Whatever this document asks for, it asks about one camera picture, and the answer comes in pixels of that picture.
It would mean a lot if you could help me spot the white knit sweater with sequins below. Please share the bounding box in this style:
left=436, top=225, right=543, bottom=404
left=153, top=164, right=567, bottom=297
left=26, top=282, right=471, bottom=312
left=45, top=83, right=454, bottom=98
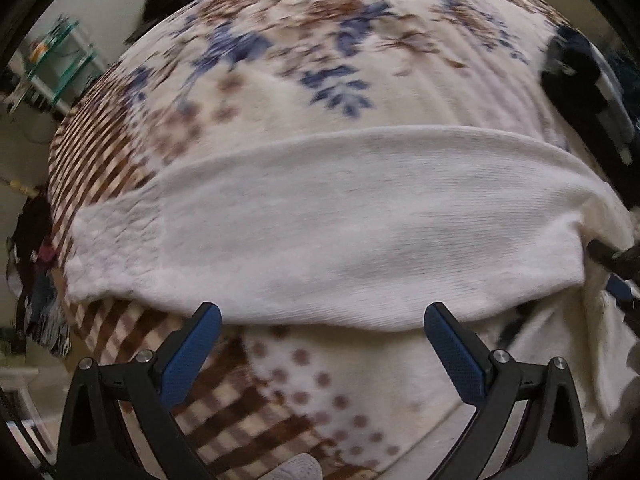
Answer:
left=65, top=126, right=637, bottom=479

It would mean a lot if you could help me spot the dark clothes pile on floor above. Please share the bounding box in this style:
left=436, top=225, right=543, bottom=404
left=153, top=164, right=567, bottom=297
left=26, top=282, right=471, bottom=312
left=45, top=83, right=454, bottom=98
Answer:
left=6, top=185, right=70, bottom=359

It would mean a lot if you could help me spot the white gloved hand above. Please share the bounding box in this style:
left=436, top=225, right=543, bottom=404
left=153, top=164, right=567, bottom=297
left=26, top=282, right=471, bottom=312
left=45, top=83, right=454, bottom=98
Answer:
left=259, top=453, right=323, bottom=480

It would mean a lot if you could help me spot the dark striped folded garment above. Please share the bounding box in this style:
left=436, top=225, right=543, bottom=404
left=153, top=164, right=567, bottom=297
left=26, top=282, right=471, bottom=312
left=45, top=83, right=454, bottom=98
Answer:
left=540, top=26, right=639, bottom=168

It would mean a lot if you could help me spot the green metal rack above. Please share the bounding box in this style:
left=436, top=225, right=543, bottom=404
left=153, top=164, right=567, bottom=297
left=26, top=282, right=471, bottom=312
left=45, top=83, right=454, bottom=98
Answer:
left=1, top=15, right=107, bottom=116

